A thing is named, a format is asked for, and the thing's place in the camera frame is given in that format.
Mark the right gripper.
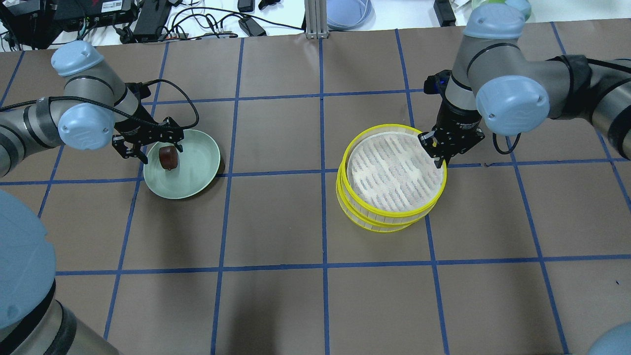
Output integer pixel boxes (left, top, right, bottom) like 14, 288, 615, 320
418, 98, 485, 169

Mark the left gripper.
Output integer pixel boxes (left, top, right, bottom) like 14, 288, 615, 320
112, 117, 184, 165

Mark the brown bun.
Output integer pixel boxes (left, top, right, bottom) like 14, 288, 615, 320
158, 144, 179, 171

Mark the yellow bamboo steamer tray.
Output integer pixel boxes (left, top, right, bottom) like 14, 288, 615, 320
338, 124, 443, 212

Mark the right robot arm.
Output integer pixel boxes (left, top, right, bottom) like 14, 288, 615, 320
418, 1, 631, 168

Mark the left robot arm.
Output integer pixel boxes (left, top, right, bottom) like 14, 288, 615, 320
0, 40, 183, 176

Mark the light green plate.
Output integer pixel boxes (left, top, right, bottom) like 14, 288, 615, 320
143, 130, 221, 199

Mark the black power adapter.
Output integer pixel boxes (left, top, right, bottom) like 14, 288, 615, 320
133, 0, 172, 43

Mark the blue plate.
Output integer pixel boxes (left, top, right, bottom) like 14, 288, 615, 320
325, 0, 373, 30

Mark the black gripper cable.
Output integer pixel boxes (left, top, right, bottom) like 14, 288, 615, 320
47, 79, 200, 131

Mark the aluminium frame post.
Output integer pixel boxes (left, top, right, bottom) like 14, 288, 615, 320
304, 0, 329, 39

